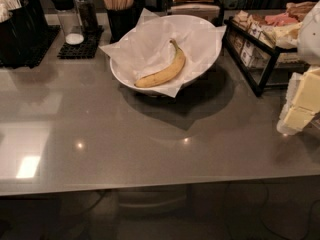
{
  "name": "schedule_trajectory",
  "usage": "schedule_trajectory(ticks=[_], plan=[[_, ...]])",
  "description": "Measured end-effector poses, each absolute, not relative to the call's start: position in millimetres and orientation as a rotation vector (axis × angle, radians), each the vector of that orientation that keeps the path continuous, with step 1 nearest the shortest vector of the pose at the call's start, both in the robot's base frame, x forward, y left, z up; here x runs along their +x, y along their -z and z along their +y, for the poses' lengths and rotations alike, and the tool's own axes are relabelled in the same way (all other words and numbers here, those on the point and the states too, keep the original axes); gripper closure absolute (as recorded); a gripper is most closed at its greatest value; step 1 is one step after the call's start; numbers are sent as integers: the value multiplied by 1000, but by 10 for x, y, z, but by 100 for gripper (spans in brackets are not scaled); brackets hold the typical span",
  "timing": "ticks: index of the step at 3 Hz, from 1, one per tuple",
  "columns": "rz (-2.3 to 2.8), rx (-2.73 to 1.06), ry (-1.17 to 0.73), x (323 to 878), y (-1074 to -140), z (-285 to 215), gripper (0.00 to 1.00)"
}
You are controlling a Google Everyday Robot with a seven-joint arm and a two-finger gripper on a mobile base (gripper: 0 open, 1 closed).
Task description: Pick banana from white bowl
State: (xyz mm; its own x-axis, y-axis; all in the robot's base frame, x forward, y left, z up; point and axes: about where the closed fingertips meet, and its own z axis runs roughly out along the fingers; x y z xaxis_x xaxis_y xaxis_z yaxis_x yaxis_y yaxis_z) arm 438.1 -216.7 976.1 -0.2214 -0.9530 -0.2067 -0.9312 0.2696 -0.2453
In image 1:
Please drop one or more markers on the white bowl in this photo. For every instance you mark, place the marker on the white bowl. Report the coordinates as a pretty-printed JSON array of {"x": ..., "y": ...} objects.
[{"x": 196, "y": 50}]

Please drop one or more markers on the yellow banana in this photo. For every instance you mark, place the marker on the yellow banana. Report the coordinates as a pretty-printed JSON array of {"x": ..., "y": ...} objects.
[{"x": 166, "y": 74}]

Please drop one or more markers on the white paper liner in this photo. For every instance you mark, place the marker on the white paper liner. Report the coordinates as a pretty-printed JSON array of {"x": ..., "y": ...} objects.
[{"x": 146, "y": 47}]

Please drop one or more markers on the black wire packet rack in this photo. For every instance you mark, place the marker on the black wire packet rack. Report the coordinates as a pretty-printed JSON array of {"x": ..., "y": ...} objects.
[{"x": 262, "y": 66}]

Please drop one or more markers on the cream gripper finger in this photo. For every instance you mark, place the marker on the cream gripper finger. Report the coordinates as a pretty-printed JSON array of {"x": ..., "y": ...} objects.
[{"x": 293, "y": 120}]

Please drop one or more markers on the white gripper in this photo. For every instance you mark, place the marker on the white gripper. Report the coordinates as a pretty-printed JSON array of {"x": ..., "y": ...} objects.
[{"x": 310, "y": 39}]

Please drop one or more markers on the large black rubber mat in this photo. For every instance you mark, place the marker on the large black rubber mat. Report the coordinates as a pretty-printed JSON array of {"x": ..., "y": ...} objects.
[{"x": 37, "y": 52}]

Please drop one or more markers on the black cup of stirrers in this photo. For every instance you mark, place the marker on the black cup of stirrers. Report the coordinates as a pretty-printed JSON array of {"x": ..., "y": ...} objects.
[{"x": 123, "y": 16}]

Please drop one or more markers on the brown napkin dispenser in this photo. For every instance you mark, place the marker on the brown napkin dispenser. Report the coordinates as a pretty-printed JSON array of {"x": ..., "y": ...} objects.
[{"x": 210, "y": 10}]

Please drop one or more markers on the small black rubber mat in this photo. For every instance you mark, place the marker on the small black rubber mat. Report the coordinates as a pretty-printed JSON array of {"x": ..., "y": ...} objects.
[{"x": 86, "y": 50}]

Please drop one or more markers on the black condiment caddy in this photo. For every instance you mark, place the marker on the black condiment caddy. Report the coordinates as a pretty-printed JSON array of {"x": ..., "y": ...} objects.
[{"x": 22, "y": 28}]

